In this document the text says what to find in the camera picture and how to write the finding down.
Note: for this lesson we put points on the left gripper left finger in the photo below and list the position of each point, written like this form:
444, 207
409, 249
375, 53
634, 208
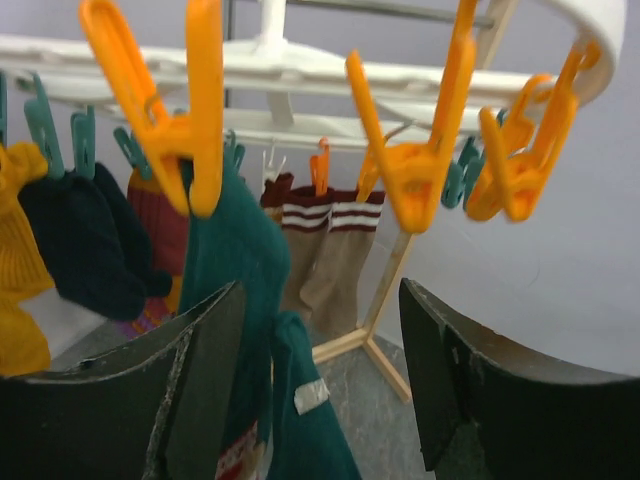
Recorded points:
152, 408

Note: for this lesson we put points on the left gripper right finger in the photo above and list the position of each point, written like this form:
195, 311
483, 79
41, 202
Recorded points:
488, 407

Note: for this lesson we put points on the dark teal sock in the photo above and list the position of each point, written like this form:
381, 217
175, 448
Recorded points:
240, 243
308, 441

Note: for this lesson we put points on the white round sock hanger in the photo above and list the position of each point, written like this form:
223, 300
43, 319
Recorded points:
179, 101

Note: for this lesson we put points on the navy blue sock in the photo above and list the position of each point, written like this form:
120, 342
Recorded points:
93, 244

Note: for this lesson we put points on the maroon patterned sock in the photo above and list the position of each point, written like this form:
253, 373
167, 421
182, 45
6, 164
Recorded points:
168, 232

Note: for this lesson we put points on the mustard yellow sock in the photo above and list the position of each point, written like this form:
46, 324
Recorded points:
24, 348

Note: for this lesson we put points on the grey sock maroon cuff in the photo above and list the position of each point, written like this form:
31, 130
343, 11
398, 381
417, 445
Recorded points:
329, 237

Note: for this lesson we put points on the wooden clothes rack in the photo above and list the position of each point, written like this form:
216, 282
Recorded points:
488, 42

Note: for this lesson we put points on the metal hanging rod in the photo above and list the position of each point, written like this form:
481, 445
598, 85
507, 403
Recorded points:
382, 9

